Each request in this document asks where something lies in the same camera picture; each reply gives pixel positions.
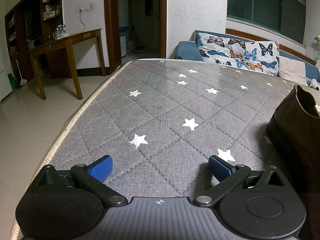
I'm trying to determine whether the grey star-print table cover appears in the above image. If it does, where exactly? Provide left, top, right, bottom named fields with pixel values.
left=10, top=58, right=320, bottom=240

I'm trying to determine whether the blue sofa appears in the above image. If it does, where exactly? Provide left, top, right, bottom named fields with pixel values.
left=175, top=29, right=320, bottom=88

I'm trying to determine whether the white refrigerator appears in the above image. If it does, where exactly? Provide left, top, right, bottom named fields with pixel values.
left=0, top=0, right=13, bottom=103

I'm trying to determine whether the blue white cabinet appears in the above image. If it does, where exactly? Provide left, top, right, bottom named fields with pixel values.
left=119, top=26, right=129, bottom=58

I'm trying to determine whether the brown leather shoe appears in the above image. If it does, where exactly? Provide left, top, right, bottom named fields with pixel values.
left=265, top=84, right=320, bottom=195

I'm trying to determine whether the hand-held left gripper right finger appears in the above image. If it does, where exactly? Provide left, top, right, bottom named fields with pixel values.
left=194, top=155, right=288, bottom=207

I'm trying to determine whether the beige pillow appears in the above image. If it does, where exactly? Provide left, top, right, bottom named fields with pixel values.
left=278, top=57, right=308, bottom=87

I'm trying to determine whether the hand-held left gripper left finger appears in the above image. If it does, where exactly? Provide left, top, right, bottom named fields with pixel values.
left=36, top=155, right=127, bottom=207

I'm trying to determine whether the green-framed window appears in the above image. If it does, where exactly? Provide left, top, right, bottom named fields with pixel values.
left=226, top=0, right=307, bottom=44

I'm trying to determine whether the wooden side table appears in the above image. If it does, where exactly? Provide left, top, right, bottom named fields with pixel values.
left=28, top=28, right=107, bottom=101

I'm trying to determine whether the wooden door frame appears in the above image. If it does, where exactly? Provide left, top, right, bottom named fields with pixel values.
left=104, top=0, right=167, bottom=73

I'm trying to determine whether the white broom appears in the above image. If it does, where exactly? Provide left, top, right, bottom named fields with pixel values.
left=15, top=59, right=28, bottom=85

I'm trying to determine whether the paper flower decoration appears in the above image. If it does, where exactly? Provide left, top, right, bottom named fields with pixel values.
left=314, top=34, right=320, bottom=65

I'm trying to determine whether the wooden shelf unit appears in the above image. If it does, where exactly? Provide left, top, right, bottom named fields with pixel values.
left=4, top=0, right=63, bottom=83

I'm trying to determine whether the butterfly print pillow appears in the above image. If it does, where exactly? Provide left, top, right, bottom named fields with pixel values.
left=195, top=31, right=280, bottom=77

